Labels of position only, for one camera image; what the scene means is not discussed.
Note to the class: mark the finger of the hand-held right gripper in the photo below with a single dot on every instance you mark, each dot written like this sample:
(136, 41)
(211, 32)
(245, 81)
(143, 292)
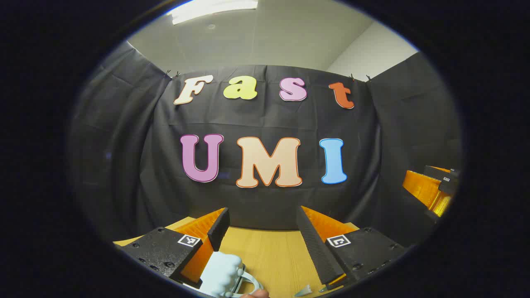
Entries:
(426, 190)

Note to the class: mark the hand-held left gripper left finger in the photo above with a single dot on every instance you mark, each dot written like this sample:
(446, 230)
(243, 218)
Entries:
(165, 248)

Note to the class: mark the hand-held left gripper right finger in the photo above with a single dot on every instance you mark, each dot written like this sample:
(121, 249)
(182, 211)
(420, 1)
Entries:
(319, 252)

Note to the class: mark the light blue suitcase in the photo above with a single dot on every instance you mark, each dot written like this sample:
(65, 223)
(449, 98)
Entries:
(221, 269)

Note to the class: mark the black backdrop cloth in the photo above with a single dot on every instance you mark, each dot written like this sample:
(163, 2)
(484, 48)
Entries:
(265, 120)

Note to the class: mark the ceiling light panel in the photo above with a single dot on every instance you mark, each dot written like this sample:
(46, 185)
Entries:
(211, 8)

